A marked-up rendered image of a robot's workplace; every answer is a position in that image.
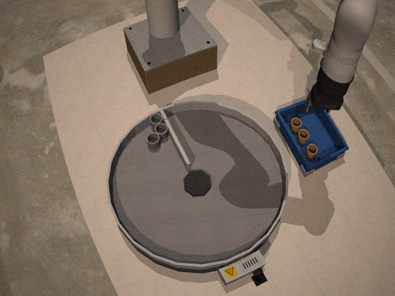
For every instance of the grey metal ring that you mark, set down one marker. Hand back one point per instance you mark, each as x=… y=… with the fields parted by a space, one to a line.
x=162 y=126
x=153 y=135
x=154 y=117

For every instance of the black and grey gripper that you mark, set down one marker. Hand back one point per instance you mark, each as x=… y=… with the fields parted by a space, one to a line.
x=333 y=81

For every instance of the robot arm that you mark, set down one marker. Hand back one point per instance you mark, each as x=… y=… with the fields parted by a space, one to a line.
x=352 y=26

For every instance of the bronze bushing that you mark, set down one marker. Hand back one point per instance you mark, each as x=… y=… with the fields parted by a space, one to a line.
x=295 y=121
x=313 y=148
x=302 y=140

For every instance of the blue square tray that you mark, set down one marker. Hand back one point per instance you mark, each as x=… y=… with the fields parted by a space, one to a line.
x=322 y=132

